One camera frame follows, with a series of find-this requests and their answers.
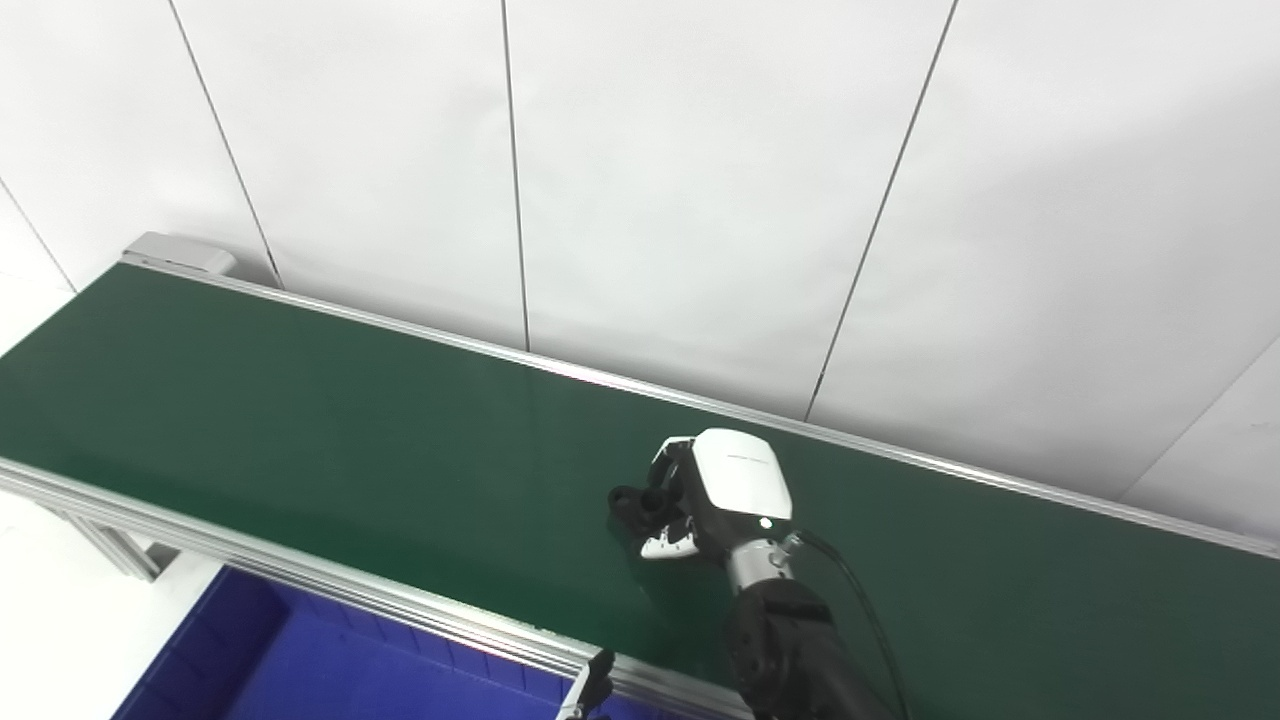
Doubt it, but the black flanged machine part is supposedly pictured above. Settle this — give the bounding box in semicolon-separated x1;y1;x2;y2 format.
607;480;674;537

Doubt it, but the green conveyor belt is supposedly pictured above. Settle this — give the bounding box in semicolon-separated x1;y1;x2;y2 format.
0;232;1280;720
0;262;1280;720

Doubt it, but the blue bin with white parts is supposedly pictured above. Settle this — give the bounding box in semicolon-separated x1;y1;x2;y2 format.
110;565;721;720

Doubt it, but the aluminium conveyor leg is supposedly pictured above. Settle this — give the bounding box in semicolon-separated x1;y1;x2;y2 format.
38;498;183;584

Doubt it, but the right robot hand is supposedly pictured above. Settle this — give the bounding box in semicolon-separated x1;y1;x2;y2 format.
639;427;795;562

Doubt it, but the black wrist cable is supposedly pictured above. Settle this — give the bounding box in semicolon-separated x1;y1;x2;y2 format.
785;529;914;720

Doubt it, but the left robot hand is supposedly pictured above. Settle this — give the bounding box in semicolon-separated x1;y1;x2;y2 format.
556;648;617;720

